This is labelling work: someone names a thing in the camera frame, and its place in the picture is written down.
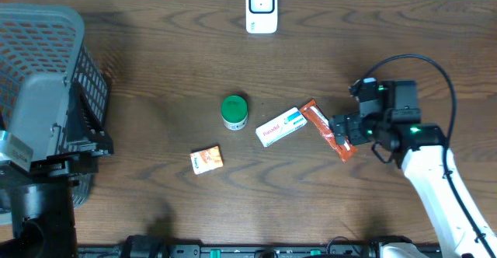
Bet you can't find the white barcode scanner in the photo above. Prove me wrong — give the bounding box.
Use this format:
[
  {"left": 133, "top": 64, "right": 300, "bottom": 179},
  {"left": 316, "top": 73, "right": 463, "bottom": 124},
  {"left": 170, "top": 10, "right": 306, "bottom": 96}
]
[{"left": 245, "top": 0, "right": 278, "bottom": 34}]

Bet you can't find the orange tissue pack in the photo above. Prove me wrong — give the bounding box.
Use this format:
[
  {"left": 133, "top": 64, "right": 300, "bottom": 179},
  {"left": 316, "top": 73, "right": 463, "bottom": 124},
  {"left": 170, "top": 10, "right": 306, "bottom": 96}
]
[{"left": 189, "top": 146, "right": 224, "bottom": 175}]

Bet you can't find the black right camera cable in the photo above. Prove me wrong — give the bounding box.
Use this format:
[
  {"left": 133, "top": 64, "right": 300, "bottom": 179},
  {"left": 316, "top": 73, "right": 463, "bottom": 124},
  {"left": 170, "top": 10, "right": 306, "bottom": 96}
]
[{"left": 355, "top": 54, "right": 497, "bottom": 258}]

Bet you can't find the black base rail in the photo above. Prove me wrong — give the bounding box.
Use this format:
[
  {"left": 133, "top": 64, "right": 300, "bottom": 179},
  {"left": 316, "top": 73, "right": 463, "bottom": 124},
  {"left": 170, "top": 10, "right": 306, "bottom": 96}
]
[{"left": 77, "top": 243, "right": 443, "bottom": 258}]

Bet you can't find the white Panadol box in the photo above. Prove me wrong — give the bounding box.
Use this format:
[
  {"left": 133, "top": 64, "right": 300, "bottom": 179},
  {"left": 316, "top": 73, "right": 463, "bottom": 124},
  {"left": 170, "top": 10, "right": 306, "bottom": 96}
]
[{"left": 255, "top": 107, "right": 308, "bottom": 148}]

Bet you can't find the green lid jar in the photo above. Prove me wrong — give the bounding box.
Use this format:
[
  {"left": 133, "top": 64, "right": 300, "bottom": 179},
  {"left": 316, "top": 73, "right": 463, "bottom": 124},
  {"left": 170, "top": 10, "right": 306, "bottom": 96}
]
[{"left": 221, "top": 95, "right": 248, "bottom": 131}]

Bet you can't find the red Top chocolate bar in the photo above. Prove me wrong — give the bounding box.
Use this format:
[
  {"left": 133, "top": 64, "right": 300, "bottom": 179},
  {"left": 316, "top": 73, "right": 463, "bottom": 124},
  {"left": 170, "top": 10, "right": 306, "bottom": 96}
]
[{"left": 300, "top": 99, "right": 357, "bottom": 162}]

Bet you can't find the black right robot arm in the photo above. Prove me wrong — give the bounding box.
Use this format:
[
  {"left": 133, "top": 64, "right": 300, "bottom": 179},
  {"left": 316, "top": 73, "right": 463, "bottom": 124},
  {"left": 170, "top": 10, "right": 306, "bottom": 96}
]
[{"left": 329, "top": 94, "right": 496, "bottom": 257}]

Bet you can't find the grey plastic basket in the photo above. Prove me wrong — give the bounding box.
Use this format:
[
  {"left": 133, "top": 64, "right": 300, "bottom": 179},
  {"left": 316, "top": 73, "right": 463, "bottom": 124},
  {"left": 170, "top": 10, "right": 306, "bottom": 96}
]
[{"left": 1, "top": 4, "right": 109, "bottom": 224}]

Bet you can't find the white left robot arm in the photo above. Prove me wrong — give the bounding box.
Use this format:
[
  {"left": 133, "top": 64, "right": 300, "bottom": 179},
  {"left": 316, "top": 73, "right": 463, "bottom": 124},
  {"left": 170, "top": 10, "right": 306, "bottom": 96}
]
[{"left": 1, "top": 83, "right": 114, "bottom": 257}]

